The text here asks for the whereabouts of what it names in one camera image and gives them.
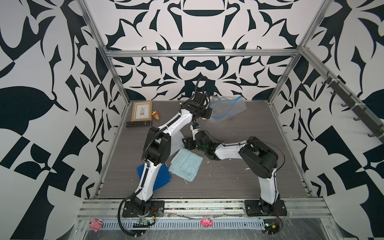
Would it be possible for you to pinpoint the magenta toy on rail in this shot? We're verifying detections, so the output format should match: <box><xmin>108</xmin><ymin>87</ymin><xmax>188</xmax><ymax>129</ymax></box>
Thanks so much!
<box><xmin>201</xmin><ymin>216</ymin><xmax>213</xmax><ymax>228</ymax></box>

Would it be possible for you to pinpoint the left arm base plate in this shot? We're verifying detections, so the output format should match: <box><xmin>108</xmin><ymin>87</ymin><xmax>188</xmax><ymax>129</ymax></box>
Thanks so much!
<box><xmin>122</xmin><ymin>200</ymin><xmax>165</xmax><ymax>218</ymax></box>

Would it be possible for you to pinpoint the wooden picture frame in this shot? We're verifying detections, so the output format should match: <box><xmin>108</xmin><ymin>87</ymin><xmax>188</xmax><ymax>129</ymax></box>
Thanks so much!
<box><xmin>131</xmin><ymin>101</ymin><xmax>153</xmax><ymax>122</ymax></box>

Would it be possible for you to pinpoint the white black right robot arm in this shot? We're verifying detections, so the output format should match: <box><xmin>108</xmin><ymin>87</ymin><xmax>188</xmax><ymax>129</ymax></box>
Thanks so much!
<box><xmin>182</xmin><ymin>131</ymin><xmax>280</xmax><ymax>209</ymax></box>

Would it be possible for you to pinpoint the white slotted cable duct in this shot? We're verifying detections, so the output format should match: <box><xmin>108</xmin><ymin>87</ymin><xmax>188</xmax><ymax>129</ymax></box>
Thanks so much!
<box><xmin>122</xmin><ymin>219</ymin><xmax>265</xmax><ymax>231</ymax></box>

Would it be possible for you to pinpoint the dark blue folded towel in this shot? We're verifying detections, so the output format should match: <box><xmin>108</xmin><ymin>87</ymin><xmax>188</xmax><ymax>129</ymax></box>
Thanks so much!
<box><xmin>153</xmin><ymin>164</ymin><xmax>171</xmax><ymax>191</ymax></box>

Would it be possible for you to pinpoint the light teal folded towel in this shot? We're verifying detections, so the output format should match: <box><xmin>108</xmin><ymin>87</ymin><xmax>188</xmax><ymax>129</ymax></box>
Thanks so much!
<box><xmin>169</xmin><ymin>149</ymin><xmax>204</xmax><ymax>182</ymax></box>

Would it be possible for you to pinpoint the small green circuit board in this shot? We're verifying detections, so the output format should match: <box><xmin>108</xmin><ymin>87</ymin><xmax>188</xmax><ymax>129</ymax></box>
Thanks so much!
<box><xmin>137</xmin><ymin>218</ymin><xmax>152</xmax><ymax>226</ymax></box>

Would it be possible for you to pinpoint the ice cream cone toy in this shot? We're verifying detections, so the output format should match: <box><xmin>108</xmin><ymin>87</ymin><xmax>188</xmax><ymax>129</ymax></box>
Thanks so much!
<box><xmin>152</xmin><ymin>111</ymin><xmax>160</xmax><ymax>121</ymax></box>

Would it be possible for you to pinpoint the pink toy on rail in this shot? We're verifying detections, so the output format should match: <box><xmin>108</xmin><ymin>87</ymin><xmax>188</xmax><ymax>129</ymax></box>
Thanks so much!
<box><xmin>88</xmin><ymin>219</ymin><xmax>103</xmax><ymax>233</ymax></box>

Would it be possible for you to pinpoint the black tv remote control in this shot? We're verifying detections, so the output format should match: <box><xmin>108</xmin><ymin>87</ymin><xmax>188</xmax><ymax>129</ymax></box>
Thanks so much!
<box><xmin>126</xmin><ymin>121</ymin><xmax>153</xmax><ymax>128</ymax></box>

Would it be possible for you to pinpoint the clear plastic vacuum bag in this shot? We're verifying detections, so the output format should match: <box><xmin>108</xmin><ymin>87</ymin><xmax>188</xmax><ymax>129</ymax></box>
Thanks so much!
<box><xmin>208</xmin><ymin>96</ymin><xmax>247</xmax><ymax>123</ymax></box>

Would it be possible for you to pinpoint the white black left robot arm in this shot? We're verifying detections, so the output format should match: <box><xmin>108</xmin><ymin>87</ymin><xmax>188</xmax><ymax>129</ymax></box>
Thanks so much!
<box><xmin>132</xmin><ymin>93</ymin><xmax>212</xmax><ymax>203</ymax></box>

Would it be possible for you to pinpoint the black electronics box with led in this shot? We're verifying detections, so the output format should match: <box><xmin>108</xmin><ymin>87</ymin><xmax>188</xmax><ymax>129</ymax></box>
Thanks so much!
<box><xmin>263</xmin><ymin>221</ymin><xmax>283</xmax><ymax>236</ymax></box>

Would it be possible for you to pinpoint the black wall hook rack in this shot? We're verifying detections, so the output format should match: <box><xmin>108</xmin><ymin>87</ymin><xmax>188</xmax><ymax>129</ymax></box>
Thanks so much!
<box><xmin>322</xmin><ymin>71</ymin><xmax>384</xmax><ymax>144</ymax></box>

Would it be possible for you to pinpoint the grey towel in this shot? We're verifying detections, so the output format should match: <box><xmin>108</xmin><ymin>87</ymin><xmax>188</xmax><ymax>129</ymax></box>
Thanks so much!
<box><xmin>170</xmin><ymin>132</ymin><xmax>185</xmax><ymax>156</ymax></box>

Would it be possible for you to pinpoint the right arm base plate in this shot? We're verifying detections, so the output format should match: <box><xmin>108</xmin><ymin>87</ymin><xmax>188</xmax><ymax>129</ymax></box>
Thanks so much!
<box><xmin>244</xmin><ymin>199</ymin><xmax>288</xmax><ymax>217</ymax></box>

